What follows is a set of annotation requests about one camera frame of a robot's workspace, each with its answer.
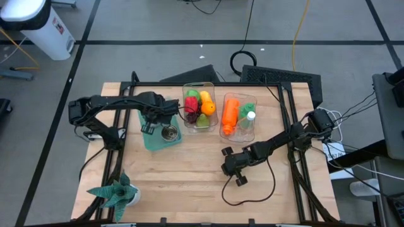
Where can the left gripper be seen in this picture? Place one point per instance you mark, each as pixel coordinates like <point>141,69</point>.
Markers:
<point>158,108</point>

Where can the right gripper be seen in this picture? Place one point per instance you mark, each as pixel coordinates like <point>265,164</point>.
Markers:
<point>236,162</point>

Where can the clear plastic bin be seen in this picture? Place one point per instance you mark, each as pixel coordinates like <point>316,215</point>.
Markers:
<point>240,137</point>
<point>214,126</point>

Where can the silver lid tin can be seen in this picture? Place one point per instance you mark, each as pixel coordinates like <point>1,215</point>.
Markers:
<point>169,132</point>

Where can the red toy bell pepper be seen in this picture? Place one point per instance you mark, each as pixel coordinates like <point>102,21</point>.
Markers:
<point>191,104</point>

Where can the dark red toy grapes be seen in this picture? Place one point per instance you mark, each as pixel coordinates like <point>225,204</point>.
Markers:
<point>191,117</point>

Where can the teal translucent plastic tray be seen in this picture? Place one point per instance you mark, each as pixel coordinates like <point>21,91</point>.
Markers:
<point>148,142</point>

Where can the bright green toy apple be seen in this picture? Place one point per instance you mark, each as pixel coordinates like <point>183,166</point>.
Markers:
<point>192,93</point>

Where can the olive green toy pear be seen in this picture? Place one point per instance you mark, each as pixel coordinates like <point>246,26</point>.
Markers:
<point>202,120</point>

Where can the orange plastic bottle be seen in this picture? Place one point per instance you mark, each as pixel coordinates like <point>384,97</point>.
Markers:
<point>230,115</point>

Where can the yellow toy mango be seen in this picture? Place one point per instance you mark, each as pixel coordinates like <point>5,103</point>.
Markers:
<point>205,96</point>

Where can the clear white-capped water bottle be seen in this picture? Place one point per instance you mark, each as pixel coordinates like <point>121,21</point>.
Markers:
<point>251,115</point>

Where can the toy orange fruit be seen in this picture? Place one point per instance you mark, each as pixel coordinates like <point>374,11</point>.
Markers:
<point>208,108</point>

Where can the green plastic bottle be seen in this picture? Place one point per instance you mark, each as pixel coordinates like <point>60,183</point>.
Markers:
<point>245,108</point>

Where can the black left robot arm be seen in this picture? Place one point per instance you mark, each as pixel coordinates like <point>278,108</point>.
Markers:
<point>110,101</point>

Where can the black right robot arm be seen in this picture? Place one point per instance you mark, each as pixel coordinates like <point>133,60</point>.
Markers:
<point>284,137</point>

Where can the black flat panel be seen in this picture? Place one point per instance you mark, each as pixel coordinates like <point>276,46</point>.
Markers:
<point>195,75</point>

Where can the black table clamp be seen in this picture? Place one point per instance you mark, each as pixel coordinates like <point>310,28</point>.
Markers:
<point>251,221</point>
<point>163,220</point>

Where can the white plant pot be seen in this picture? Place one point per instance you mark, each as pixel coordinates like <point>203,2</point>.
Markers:
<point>136,198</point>

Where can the teal artificial plant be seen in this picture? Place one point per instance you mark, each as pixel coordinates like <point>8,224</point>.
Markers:
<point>118,194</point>

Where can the black mesh computer case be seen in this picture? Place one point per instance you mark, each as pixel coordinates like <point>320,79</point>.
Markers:
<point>277,75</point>

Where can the white label sheet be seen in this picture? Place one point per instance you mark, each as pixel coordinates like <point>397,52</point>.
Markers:
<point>336,154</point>

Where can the black beam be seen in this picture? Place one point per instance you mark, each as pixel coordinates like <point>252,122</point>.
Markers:
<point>360,156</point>

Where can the light grey chair foot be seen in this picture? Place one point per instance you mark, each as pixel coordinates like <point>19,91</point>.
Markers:
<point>363,188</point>

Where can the white trash bin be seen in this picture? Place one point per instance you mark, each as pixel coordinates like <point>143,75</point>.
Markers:
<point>47,34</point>

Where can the grey power strip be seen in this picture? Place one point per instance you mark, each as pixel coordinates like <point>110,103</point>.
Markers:
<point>17,74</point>

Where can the black floor equipment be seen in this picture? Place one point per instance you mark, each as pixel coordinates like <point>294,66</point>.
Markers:
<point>3,107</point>

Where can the grey cabinet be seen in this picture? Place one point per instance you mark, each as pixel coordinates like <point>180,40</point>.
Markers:
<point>386,126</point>

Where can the black device on cabinet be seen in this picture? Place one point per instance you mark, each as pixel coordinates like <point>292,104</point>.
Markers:
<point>399,94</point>

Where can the black aluminium table frame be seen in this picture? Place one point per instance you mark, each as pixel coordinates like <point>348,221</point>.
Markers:
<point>158,84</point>

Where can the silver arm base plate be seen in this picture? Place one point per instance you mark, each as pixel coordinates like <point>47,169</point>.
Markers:
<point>91,136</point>

